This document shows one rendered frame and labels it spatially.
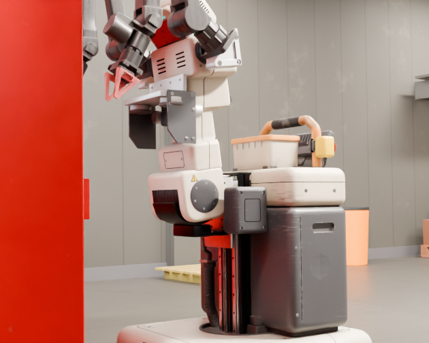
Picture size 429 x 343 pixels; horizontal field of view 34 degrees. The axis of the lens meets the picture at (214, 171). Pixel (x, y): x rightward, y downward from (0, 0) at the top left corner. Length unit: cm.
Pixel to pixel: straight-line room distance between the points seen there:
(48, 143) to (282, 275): 139
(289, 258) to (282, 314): 18
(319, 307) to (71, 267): 142
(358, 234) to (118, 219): 258
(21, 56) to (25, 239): 24
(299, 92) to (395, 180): 179
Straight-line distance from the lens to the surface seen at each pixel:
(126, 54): 198
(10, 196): 96
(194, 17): 207
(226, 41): 211
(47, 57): 98
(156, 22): 201
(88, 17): 243
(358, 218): 765
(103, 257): 657
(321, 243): 229
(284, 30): 793
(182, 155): 223
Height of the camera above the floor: 71
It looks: 2 degrees up
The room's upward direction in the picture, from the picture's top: 1 degrees counter-clockwise
